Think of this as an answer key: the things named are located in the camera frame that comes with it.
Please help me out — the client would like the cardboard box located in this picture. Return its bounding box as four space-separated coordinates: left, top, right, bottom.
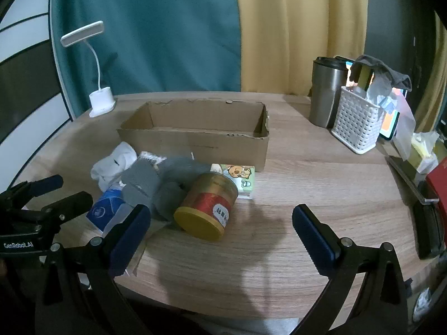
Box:
117 99 270 172

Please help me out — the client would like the white desk lamp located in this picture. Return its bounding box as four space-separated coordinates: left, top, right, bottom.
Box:
60 21 117 118

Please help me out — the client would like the flat black tray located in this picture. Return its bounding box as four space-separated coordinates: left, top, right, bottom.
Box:
386 155 439 205

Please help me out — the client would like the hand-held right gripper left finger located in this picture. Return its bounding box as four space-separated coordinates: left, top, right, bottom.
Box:
37 204 152 335

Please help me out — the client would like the gold red tin can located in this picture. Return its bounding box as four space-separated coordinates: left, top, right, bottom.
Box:
173 172 239 241

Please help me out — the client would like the red box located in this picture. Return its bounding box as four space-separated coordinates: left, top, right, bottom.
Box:
425 157 447 217

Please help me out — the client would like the yellow curtain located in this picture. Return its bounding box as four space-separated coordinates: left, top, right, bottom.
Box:
232 0 369 96

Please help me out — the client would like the translucent plastic bag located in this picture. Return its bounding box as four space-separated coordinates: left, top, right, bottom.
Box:
384 92 418 161

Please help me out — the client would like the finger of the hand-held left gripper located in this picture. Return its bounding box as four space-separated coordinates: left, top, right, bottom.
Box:
0 175 64 213
38 191 94 231

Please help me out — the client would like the cartoon print tissue pack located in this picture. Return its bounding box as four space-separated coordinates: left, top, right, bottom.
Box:
210 163 256 200

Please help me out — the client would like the steel travel mug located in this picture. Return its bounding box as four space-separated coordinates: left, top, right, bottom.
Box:
309 56 350 128

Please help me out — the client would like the blue tissue packet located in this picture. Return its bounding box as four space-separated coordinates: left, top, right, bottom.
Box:
86 186 126 233

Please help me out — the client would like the cotton swab bag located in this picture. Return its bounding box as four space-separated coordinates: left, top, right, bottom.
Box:
136 151 168 170

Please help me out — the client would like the crumpled clear plastic bag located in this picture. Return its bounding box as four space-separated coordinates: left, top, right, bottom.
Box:
363 76 397 112

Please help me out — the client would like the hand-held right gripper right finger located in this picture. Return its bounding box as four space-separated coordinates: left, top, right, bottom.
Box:
292 203 411 335

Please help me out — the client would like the dark grey cloth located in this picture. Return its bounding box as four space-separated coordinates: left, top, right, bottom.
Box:
350 55 413 93

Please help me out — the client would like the grey knit sock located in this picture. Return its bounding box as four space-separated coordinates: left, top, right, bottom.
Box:
120 157 210 221

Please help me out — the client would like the teal curtain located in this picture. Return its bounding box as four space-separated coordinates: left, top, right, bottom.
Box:
49 0 243 119

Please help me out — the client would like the white sock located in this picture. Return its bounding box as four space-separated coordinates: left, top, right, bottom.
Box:
91 142 137 192

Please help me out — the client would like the tablet with lit screen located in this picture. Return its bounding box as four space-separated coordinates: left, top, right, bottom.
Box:
335 56 409 142

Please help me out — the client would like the white plastic basket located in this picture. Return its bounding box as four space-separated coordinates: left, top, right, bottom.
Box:
331 87 386 155

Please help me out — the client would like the black device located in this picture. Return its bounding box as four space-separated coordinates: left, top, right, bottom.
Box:
412 200 446 260

